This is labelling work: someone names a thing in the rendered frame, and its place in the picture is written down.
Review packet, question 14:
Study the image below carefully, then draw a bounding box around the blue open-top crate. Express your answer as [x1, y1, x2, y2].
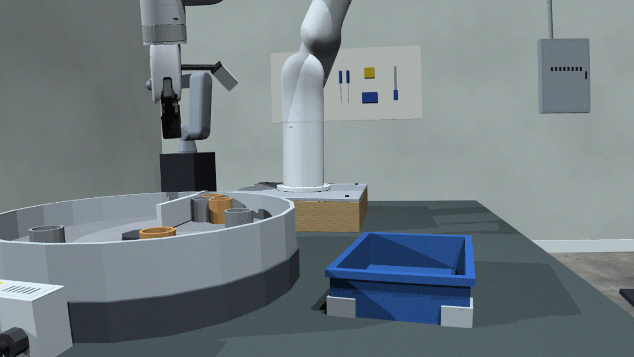
[325, 232, 476, 328]

